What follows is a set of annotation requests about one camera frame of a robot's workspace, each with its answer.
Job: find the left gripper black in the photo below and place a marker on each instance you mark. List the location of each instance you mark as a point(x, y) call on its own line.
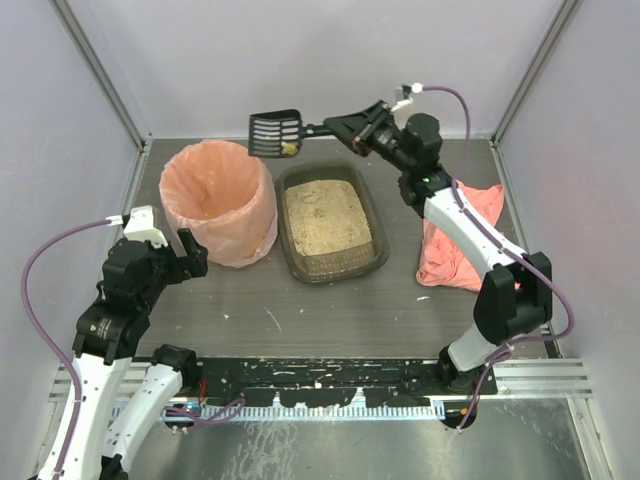
point(185, 259)

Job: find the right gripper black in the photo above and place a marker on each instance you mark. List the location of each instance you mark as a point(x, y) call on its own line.
point(365, 130)

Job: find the bin with orange bag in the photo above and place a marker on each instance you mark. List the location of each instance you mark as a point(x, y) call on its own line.
point(225, 197)

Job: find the black litter scoop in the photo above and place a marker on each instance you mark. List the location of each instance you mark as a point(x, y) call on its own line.
point(279, 134)

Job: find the grey litter box tray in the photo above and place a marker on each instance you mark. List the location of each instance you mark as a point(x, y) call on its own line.
point(340, 265)

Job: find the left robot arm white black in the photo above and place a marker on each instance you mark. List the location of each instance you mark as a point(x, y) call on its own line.
point(89, 443)

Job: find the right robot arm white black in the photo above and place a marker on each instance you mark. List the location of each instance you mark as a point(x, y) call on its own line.
point(515, 297)

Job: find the cat litter sand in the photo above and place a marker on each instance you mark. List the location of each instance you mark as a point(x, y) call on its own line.
point(325, 217)

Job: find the pink cloth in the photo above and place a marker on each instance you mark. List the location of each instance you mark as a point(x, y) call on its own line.
point(450, 250)

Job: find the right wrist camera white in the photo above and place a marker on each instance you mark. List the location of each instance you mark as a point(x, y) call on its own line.
point(404, 95)

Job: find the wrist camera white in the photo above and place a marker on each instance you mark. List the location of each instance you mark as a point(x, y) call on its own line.
point(404, 95)
point(142, 226)

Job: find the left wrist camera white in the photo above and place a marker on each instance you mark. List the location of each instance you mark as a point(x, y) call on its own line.
point(142, 226)

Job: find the grey cable duct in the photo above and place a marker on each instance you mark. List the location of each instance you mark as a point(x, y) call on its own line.
point(357, 411)

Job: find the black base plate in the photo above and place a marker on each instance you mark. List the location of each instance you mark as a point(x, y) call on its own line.
point(323, 382)

